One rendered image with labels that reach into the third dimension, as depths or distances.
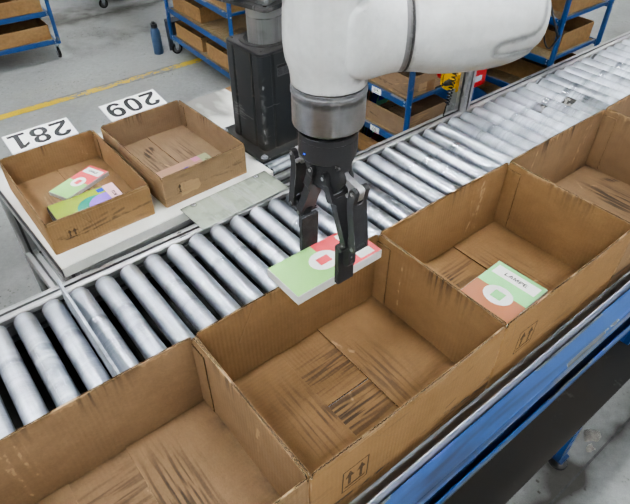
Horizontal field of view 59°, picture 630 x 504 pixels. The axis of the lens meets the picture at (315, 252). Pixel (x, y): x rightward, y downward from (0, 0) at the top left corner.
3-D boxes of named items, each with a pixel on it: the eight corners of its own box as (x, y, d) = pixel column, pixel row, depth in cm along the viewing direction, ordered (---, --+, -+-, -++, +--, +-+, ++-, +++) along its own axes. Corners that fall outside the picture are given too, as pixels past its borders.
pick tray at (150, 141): (183, 125, 194) (178, 98, 188) (248, 172, 172) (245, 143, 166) (106, 154, 180) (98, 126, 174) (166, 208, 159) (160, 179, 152)
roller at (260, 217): (260, 214, 165) (259, 200, 161) (383, 317, 134) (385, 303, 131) (246, 220, 162) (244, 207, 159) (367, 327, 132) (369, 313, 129)
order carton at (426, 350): (372, 295, 115) (378, 231, 104) (487, 389, 98) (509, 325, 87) (205, 398, 97) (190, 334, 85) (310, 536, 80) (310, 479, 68)
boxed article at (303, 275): (267, 276, 83) (266, 268, 82) (349, 233, 90) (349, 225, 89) (298, 305, 78) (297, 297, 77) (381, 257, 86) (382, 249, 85)
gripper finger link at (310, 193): (314, 172, 72) (307, 164, 72) (295, 219, 81) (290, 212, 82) (337, 161, 74) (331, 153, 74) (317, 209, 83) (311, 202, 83)
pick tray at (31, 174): (101, 156, 179) (92, 128, 173) (156, 213, 157) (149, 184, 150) (9, 188, 166) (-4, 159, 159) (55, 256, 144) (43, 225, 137)
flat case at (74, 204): (47, 211, 152) (45, 206, 151) (113, 186, 161) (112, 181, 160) (66, 236, 145) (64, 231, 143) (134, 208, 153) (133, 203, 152)
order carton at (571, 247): (492, 221, 133) (508, 160, 122) (607, 290, 116) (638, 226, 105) (371, 296, 115) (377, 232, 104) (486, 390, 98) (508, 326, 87)
